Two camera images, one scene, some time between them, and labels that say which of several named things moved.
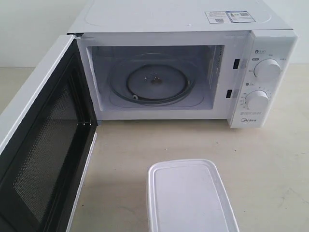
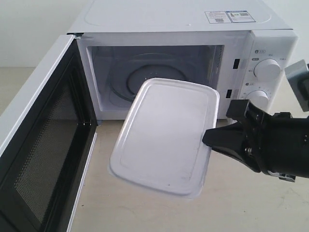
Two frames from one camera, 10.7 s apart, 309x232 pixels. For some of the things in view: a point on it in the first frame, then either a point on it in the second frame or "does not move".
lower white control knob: [257, 99] does not move
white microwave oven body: [187, 60] does not move
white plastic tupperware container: [188, 195] to [161, 145]
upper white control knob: [267, 69] does not move
